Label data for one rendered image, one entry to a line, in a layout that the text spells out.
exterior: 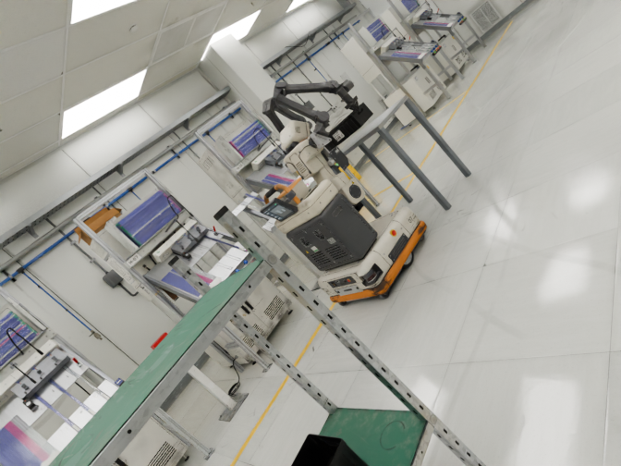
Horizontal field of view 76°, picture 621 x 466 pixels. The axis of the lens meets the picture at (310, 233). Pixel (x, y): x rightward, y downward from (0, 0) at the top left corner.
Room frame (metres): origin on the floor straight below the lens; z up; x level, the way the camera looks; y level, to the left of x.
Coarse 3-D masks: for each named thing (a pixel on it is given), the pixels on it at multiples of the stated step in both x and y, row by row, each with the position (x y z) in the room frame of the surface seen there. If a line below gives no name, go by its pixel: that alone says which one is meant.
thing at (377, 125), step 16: (384, 112) 3.12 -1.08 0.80; (416, 112) 2.95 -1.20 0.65; (368, 128) 3.15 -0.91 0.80; (432, 128) 2.96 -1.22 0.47; (352, 144) 3.06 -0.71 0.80; (384, 176) 3.55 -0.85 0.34; (416, 176) 2.77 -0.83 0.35; (400, 192) 3.54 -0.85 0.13; (432, 192) 2.75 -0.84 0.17; (368, 208) 3.32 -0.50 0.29; (448, 208) 2.74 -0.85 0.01
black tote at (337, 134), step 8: (360, 104) 2.83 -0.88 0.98; (352, 112) 2.97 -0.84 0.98; (360, 112) 2.81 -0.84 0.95; (368, 112) 2.84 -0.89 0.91; (344, 120) 2.84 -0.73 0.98; (352, 120) 2.79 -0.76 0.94; (360, 120) 2.78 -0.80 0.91; (336, 128) 2.94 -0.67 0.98; (344, 128) 2.89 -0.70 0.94; (352, 128) 2.83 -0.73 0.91; (328, 136) 3.04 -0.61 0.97; (336, 136) 2.99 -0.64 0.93; (344, 136) 2.94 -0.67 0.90; (328, 144) 3.10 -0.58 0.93; (336, 144) 3.04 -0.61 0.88
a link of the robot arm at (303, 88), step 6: (276, 84) 2.81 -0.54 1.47; (282, 84) 2.81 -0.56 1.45; (288, 84) 2.84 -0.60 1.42; (294, 84) 2.84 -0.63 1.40; (300, 84) 2.84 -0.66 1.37; (306, 84) 2.83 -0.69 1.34; (312, 84) 2.83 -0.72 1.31; (318, 84) 2.82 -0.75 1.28; (324, 84) 2.81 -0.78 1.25; (330, 84) 2.81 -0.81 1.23; (288, 90) 2.83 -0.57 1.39; (294, 90) 2.83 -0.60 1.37; (300, 90) 2.82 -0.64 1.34; (306, 90) 2.82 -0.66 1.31; (312, 90) 2.82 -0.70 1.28; (318, 90) 2.82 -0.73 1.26; (324, 90) 2.82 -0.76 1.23; (330, 90) 2.85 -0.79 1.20
